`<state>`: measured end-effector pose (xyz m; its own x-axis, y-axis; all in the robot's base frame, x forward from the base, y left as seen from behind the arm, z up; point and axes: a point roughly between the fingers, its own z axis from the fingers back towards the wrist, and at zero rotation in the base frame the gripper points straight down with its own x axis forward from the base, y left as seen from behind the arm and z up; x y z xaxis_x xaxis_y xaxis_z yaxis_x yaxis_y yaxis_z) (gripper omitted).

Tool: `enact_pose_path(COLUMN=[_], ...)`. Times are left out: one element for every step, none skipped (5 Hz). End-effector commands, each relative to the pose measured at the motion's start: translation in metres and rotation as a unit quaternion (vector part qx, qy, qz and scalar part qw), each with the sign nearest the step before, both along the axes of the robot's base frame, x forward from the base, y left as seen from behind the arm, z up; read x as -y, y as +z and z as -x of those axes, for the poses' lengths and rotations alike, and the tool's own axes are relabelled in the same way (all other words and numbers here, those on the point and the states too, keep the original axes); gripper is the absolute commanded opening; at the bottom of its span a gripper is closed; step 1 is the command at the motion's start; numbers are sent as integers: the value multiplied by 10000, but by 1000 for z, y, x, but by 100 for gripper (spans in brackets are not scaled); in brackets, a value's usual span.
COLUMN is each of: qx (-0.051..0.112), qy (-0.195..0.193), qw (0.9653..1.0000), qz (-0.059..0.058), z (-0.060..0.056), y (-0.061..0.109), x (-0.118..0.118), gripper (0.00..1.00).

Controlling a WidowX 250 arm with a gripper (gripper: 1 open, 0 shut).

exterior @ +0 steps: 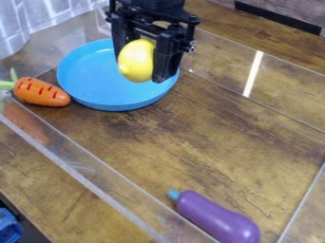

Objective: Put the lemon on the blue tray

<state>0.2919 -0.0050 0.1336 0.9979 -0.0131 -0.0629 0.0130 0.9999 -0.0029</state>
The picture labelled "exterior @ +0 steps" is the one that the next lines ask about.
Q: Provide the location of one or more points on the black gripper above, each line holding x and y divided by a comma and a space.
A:
172, 41

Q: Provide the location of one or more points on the yellow toy lemon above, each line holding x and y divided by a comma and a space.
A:
136, 61

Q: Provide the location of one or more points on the blue round tray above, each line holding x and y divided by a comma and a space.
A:
89, 77

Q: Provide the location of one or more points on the white patterned curtain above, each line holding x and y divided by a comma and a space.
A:
27, 16

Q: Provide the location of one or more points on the orange toy carrot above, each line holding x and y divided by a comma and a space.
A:
35, 91

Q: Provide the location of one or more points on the purple toy eggplant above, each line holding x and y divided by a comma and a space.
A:
228, 226

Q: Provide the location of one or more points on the blue object at corner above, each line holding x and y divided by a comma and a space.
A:
11, 229

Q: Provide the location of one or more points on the clear acrylic enclosure wall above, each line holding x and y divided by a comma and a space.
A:
237, 133

